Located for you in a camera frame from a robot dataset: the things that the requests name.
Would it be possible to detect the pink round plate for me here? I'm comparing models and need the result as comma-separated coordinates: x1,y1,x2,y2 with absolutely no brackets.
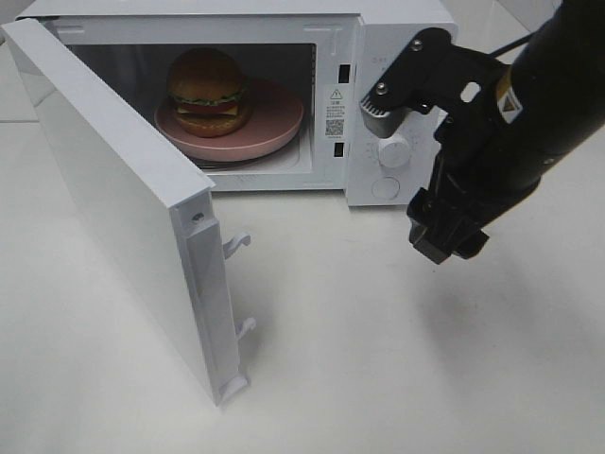
153,77,305,161

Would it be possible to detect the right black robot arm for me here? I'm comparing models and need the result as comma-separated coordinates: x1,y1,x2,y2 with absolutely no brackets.
360,1,604,264

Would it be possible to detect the toy burger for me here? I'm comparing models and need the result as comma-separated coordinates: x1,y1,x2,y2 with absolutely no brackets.
167,47,253,138

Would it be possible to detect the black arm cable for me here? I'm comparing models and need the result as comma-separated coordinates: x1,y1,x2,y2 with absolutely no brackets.
486,32,533,59

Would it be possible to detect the round white door button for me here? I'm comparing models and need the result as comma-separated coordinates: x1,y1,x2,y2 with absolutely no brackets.
372,177,400,201

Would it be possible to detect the lower white timer knob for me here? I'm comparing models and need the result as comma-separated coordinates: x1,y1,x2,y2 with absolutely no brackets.
378,134,411,168

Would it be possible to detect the white microwave oven body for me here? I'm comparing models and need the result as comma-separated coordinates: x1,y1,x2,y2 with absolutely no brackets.
13,1,457,206

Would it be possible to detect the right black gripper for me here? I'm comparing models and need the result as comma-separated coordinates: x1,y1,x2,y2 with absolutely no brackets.
360,27,512,264

